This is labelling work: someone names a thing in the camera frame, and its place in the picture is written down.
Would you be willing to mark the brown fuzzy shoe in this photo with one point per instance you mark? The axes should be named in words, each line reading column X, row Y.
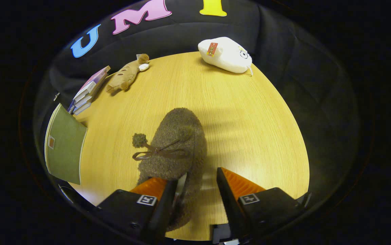
column 178, row 136

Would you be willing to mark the green fabric storage box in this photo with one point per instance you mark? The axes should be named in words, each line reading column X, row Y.
column 64, row 146

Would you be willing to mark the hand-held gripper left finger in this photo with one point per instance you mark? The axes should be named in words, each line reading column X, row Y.
column 159, row 217

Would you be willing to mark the blue cover book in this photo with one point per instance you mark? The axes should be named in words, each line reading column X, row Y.
column 71, row 108

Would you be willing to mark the pink cover book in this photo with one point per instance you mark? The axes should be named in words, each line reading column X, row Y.
column 95, row 80

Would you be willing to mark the tan plush fish toy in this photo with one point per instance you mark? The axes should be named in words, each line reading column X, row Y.
column 124, row 76

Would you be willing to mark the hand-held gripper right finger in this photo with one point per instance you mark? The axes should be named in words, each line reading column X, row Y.
column 229, row 200

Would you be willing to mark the white cover book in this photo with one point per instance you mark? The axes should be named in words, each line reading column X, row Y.
column 85, row 93

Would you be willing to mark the white plush toy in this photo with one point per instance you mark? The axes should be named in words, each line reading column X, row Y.
column 229, row 56

